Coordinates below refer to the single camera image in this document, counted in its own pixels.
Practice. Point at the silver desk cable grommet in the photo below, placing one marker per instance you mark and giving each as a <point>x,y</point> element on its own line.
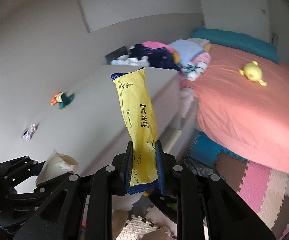
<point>25,132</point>

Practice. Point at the yellow snack wrapper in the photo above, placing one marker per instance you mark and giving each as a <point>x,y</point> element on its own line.
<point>138,115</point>

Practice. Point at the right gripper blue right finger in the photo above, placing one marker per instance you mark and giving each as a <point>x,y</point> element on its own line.
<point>160,165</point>

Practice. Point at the pink folded clothing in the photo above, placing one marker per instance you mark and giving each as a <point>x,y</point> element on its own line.
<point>157,45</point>

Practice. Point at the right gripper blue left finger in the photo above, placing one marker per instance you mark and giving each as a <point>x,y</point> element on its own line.
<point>127,166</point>

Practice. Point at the yellow plush duck toy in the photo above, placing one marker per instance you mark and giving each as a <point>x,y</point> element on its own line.
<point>253,73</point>

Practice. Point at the white crumpled cloth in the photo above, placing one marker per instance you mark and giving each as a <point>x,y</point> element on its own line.
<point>125,60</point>

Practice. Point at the navy blue patterned garment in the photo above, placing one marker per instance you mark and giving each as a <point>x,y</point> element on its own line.
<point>157,57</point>

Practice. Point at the teal dinosaur hair clip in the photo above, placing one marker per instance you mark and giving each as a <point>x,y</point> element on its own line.
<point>64,100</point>

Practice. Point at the teal pillow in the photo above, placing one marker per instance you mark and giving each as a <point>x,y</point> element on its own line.
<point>239,41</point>

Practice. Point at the pink bed sheet mattress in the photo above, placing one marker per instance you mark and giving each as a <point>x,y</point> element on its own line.
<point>243,116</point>

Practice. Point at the colourful foam puzzle mat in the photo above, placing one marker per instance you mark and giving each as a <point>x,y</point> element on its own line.
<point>264,189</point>

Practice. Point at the light blue folded blanket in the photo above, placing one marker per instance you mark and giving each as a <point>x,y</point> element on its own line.
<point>187,50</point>

